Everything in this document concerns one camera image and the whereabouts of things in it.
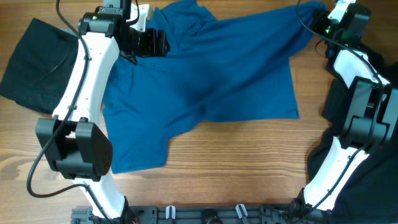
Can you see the dark green folded garment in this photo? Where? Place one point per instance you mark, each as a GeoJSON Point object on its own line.
{"type": "Point", "coordinates": [40, 67]}

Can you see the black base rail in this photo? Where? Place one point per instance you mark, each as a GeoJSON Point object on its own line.
{"type": "Point", "coordinates": [202, 215]}

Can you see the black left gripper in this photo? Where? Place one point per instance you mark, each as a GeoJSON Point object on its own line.
{"type": "Point", "coordinates": [150, 49]}

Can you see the black garment pile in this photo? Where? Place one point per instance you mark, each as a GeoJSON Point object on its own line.
{"type": "Point", "coordinates": [356, 185]}

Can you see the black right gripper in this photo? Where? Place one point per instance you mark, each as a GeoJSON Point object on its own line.
{"type": "Point", "coordinates": [322, 17]}

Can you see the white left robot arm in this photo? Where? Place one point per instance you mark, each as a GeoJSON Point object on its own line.
{"type": "Point", "coordinates": [71, 139]}

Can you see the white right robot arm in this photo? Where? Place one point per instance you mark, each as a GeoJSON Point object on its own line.
{"type": "Point", "coordinates": [366, 119]}

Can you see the blue polo shirt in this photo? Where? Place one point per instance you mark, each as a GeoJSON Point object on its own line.
{"type": "Point", "coordinates": [216, 70]}

